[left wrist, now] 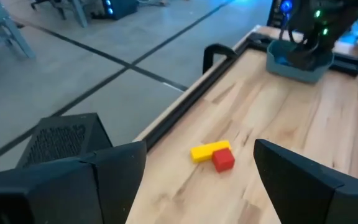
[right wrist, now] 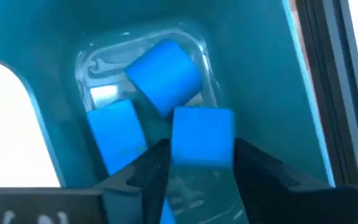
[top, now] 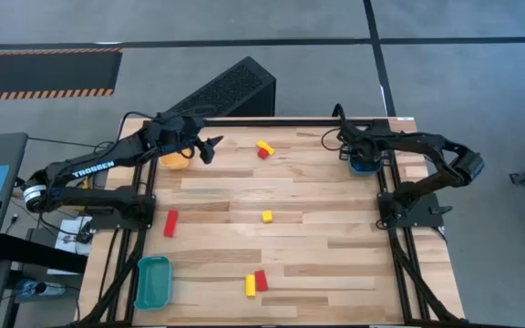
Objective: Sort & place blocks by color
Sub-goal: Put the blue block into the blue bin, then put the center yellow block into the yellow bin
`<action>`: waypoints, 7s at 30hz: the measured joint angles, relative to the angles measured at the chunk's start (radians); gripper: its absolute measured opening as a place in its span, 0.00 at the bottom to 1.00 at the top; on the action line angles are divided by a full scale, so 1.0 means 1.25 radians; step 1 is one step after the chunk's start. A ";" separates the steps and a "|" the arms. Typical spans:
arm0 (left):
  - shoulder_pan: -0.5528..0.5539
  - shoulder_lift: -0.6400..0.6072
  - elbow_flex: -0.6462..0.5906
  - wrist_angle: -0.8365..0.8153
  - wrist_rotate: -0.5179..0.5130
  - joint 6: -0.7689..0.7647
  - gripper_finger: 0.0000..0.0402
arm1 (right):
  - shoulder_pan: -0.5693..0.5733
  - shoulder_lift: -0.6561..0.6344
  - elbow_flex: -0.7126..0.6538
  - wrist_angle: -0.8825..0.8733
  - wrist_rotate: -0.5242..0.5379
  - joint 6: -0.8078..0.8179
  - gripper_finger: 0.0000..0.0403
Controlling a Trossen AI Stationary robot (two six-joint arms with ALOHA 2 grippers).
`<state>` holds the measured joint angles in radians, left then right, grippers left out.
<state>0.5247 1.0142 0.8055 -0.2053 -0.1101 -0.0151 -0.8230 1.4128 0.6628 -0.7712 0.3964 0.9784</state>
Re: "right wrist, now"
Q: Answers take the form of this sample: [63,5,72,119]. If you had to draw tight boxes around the blue foam cube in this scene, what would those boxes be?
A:
[170,106,237,170]

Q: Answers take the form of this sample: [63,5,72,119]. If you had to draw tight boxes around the teal plastic bin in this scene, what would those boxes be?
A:
[0,0,337,224]

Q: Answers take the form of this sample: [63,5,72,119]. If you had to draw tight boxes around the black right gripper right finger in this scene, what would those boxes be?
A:
[234,138,358,224]

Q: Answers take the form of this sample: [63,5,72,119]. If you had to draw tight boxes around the blue rectangular foam block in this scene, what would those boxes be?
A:
[86,99,149,177]

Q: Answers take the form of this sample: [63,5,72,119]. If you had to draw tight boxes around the black table edge rail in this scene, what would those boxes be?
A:
[294,0,358,188]

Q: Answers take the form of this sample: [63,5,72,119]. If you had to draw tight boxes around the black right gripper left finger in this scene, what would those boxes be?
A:
[97,138,172,224]

